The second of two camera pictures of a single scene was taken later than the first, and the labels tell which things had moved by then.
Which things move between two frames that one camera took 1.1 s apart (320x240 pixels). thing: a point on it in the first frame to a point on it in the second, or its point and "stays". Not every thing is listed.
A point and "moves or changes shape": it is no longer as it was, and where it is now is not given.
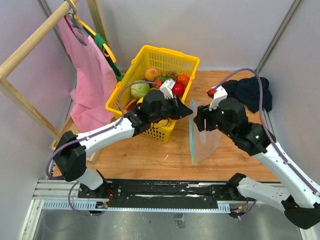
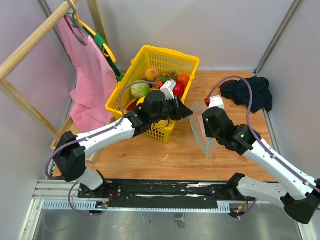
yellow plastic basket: [155, 69] stays
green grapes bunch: [168, 74] stays
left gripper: [180, 110] stays
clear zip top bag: [204, 144] moves or changes shape
